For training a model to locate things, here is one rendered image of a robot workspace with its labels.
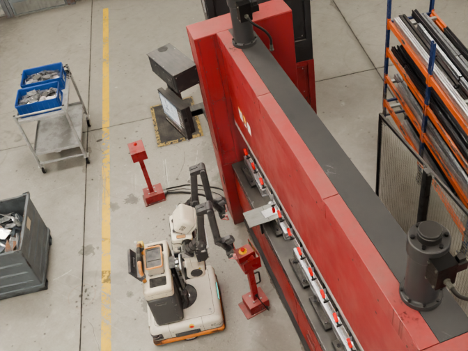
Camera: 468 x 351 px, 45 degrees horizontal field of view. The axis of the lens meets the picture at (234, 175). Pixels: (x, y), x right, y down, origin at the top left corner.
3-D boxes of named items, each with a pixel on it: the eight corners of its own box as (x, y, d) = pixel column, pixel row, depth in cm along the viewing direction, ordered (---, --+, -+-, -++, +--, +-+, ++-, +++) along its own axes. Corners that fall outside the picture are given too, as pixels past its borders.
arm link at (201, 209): (193, 201, 421) (195, 211, 414) (212, 199, 423) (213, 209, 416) (195, 240, 452) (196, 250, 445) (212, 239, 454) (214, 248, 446)
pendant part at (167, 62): (166, 125, 579) (145, 53, 520) (186, 113, 586) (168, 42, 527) (191, 149, 546) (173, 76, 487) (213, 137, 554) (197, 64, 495)
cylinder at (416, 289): (391, 284, 272) (396, 220, 240) (438, 266, 276) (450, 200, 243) (430, 343, 249) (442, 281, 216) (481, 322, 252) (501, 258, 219)
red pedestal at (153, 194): (142, 196, 669) (122, 143, 611) (162, 189, 672) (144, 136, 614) (145, 207, 655) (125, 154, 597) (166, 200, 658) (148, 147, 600)
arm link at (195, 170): (187, 162, 452) (189, 171, 445) (204, 161, 454) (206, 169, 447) (189, 202, 483) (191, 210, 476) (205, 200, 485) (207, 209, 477)
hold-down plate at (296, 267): (288, 260, 465) (288, 258, 463) (294, 258, 466) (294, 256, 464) (303, 289, 444) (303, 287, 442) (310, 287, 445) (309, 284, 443)
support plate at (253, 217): (242, 213, 493) (242, 212, 493) (271, 203, 497) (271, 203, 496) (249, 228, 481) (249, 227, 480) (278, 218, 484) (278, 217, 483)
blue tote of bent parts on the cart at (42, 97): (23, 101, 695) (17, 89, 683) (63, 92, 696) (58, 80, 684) (20, 119, 670) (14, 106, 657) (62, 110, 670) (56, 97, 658)
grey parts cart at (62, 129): (46, 131, 785) (18, 74, 719) (92, 121, 786) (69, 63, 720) (40, 175, 720) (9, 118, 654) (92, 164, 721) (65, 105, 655)
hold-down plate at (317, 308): (308, 299, 437) (308, 297, 435) (315, 297, 438) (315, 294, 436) (325, 331, 416) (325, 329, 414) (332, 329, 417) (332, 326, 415)
